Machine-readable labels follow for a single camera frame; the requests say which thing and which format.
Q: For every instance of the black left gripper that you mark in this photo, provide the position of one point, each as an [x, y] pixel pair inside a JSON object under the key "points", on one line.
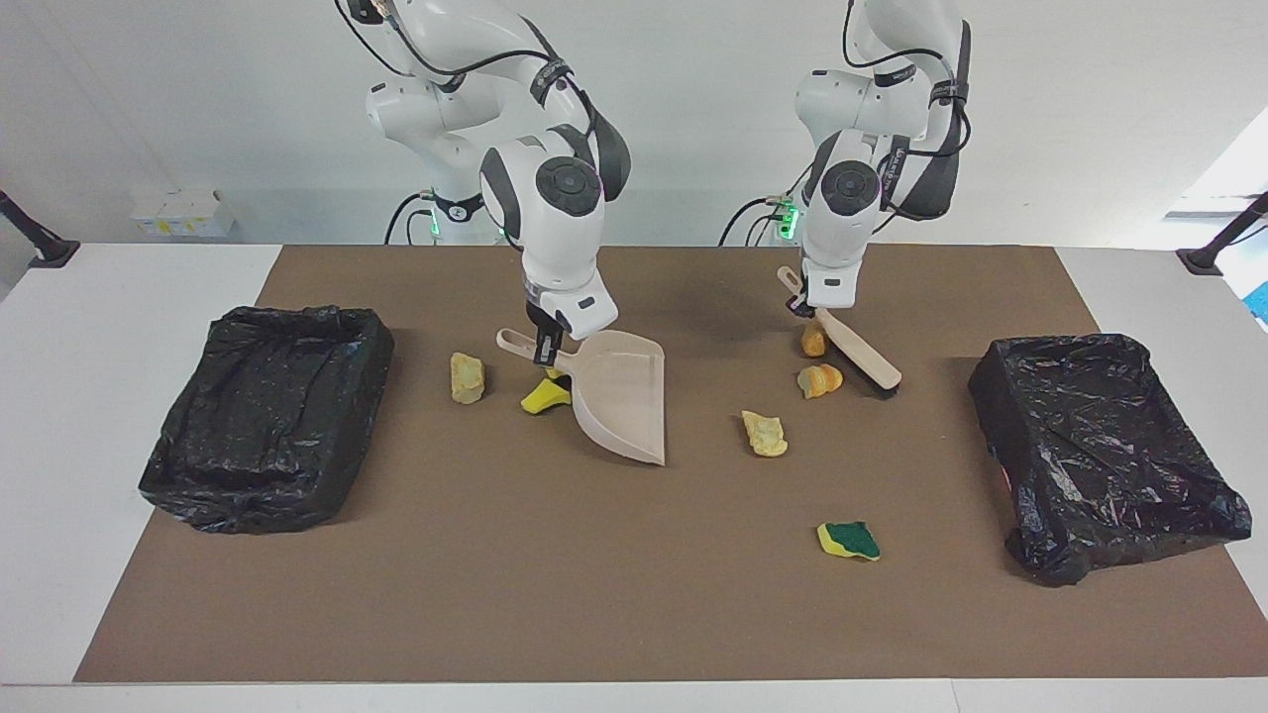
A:
{"points": [[803, 301]]}

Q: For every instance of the beige plastic dustpan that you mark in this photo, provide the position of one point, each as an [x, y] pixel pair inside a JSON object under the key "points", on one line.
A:
{"points": [[624, 396]]}

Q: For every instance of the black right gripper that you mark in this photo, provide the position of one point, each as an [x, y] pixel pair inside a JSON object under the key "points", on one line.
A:
{"points": [[542, 319]]}

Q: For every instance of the blue object at table edge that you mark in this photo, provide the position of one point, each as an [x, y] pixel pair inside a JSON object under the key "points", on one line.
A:
{"points": [[1260, 302]]}

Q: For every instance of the white boxes by wall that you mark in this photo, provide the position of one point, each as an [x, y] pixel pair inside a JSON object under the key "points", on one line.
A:
{"points": [[183, 213]]}

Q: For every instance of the green and yellow sponge piece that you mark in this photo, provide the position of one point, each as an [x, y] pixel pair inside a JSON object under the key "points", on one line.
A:
{"points": [[849, 540]]}

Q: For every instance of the pale cream foam chunk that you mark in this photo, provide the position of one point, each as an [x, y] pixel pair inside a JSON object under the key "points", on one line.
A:
{"points": [[765, 434], [468, 377]]}

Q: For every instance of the beige hand brush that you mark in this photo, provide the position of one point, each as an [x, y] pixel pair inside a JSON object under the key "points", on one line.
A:
{"points": [[857, 352]]}

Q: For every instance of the brown table mat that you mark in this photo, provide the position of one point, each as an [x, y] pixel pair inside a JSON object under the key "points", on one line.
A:
{"points": [[495, 594]]}

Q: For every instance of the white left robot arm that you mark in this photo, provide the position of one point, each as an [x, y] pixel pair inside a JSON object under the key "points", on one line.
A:
{"points": [[842, 228]]}

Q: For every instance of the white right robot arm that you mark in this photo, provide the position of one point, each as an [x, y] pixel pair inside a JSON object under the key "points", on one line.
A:
{"points": [[555, 238]]}

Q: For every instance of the black camera stand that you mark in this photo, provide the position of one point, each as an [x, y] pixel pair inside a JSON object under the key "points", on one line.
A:
{"points": [[40, 243], [1218, 243]]}

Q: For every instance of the orange striped bread piece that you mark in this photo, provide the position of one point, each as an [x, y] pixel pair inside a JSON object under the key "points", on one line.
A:
{"points": [[820, 379]]}

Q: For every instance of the black bag lined bin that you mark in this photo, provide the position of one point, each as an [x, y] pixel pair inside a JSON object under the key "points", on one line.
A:
{"points": [[267, 416], [1100, 456]]}

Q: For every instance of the brown bread roll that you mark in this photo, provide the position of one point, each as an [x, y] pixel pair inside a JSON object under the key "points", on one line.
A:
{"points": [[813, 342]]}

